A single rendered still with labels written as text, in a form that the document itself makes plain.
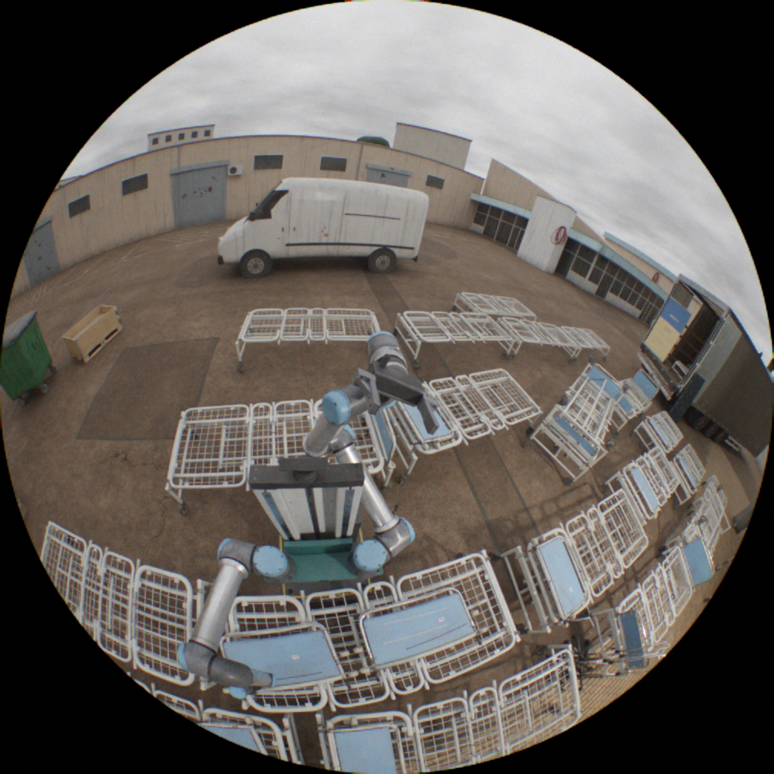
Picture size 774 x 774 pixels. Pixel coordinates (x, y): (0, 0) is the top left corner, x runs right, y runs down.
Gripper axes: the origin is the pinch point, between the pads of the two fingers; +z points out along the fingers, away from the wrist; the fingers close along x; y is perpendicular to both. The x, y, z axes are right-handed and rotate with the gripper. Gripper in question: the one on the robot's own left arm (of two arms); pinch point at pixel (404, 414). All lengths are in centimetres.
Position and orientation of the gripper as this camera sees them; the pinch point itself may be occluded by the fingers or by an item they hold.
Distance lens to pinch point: 51.6
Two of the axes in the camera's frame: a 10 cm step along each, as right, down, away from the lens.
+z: 1.5, 5.4, -8.3
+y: 4.9, -7.7, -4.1
